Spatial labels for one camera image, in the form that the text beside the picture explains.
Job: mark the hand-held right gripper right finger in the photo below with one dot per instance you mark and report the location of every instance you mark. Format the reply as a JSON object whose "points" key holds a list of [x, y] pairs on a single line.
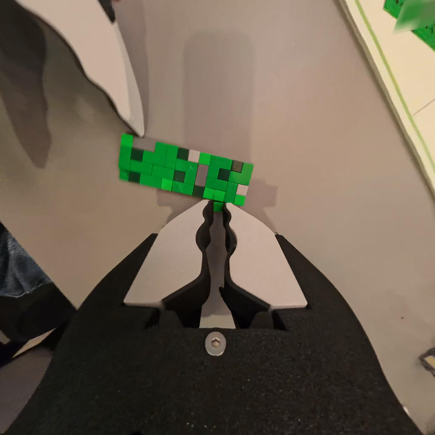
{"points": [[265, 268]]}

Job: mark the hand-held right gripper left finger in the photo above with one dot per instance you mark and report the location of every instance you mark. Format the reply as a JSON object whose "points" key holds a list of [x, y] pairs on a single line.
{"points": [[166, 268]]}

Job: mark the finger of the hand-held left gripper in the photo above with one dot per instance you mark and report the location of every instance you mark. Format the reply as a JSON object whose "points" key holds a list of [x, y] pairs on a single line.
{"points": [[98, 51]]}

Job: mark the green brick plate assembly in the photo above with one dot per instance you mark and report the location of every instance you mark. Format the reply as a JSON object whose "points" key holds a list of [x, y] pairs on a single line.
{"points": [[183, 170]]}

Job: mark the grey desk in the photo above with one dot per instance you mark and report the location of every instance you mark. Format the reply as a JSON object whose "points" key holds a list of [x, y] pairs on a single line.
{"points": [[272, 102]]}

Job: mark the dark ribbed clothing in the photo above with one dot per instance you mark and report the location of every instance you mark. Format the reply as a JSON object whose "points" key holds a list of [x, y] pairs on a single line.
{"points": [[34, 316]]}

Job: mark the person's blue jeans leg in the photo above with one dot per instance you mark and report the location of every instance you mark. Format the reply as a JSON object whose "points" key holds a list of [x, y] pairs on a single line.
{"points": [[20, 265]]}

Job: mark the black brick with pin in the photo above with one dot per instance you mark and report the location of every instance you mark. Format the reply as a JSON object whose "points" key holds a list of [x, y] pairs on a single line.
{"points": [[429, 362]]}

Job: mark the open instruction booklet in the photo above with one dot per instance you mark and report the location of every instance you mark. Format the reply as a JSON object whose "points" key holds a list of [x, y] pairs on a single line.
{"points": [[401, 68]]}

